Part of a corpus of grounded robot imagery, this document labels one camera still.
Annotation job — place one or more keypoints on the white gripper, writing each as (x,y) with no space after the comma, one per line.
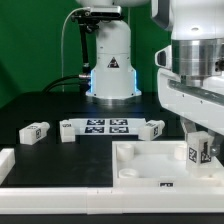
(194,105)

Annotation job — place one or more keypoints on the white square table top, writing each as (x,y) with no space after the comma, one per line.
(139,164)

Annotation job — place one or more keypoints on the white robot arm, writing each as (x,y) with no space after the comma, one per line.
(179,42)

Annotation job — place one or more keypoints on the white U-shaped obstacle fence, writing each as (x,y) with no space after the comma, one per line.
(109,200)

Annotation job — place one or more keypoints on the white plate with tags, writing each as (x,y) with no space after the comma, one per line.
(105,126)

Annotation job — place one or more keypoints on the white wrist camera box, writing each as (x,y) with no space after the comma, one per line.
(163,58)

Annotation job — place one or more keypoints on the black camera stand pole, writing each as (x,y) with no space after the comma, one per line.
(86,65)

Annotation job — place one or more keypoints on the black camera on stand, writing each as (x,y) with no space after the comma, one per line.
(97,13)

